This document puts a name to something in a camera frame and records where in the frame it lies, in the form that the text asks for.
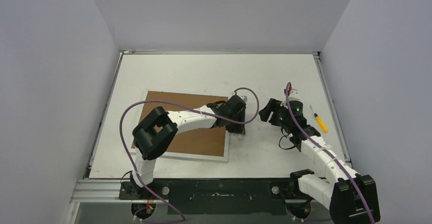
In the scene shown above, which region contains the white picture frame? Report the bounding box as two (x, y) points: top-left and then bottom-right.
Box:
(141, 89), (230, 162)

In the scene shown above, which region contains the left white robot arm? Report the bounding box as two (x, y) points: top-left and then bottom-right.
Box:
(132, 95), (247, 199)

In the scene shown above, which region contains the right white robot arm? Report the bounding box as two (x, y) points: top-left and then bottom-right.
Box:
(259, 98), (381, 223)

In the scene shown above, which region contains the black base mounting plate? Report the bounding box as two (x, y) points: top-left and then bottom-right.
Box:
(118, 178), (325, 216)

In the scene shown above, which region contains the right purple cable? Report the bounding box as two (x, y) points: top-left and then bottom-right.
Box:
(284, 82), (377, 224)

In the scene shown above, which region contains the yellow handled screwdriver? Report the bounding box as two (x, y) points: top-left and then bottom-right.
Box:
(309, 105), (329, 133)

